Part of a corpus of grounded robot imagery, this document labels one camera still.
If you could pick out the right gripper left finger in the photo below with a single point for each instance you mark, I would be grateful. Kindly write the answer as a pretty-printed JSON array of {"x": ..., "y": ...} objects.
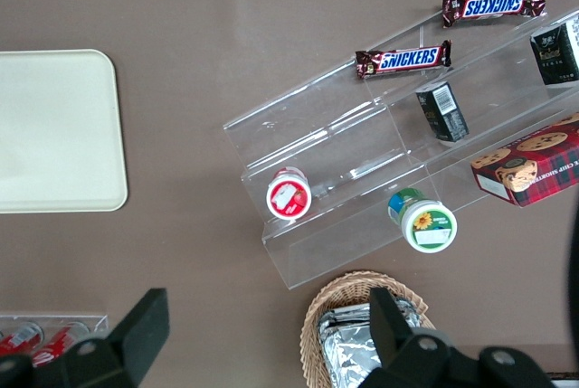
[{"x": 135, "y": 338}]

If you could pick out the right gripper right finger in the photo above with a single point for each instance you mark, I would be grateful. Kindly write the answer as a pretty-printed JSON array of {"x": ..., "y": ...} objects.
[{"x": 393, "y": 338}]

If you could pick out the oval light wicker basket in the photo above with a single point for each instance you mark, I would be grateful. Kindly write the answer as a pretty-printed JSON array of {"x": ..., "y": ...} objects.
[{"x": 316, "y": 315}]

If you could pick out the cream plastic tray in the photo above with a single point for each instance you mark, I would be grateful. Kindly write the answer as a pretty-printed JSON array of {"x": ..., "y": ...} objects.
[{"x": 59, "y": 130}]

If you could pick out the clear acrylic bottle rack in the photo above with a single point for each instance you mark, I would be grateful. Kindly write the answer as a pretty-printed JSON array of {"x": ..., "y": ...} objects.
[{"x": 101, "y": 322}]

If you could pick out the silver foil food packs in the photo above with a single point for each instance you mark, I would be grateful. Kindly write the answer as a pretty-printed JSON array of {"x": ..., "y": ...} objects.
[{"x": 346, "y": 343}]

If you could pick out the red cola bottle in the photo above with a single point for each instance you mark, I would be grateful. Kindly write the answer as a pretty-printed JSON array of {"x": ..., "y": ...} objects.
[
  {"x": 54, "y": 345},
  {"x": 16, "y": 340}
]

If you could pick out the green lid yogurt cup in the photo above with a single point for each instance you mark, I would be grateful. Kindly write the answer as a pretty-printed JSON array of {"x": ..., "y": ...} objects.
[{"x": 427, "y": 225}]

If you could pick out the red lid yogurt cup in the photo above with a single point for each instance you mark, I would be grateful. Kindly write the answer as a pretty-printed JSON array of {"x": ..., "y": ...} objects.
[{"x": 288, "y": 198}]

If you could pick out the clear acrylic tiered shelf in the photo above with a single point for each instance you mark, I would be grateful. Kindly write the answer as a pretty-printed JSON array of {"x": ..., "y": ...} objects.
[{"x": 353, "y": 144}]

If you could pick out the red tartan cookie box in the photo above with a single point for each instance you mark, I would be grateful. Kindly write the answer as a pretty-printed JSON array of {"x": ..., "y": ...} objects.
[{"x": 538, "y": 166}]

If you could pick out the small black carton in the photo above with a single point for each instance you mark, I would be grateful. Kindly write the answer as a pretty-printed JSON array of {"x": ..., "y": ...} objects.
[
  {"x": 445, "y": 112},
  {"x": 558, "y": 53}
]

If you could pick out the Snickers chocolate bar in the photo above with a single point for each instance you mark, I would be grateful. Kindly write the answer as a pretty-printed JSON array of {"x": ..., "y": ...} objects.
[
  {"x": 493, "y": 6},
  {"x": 402, "y": 60}
]

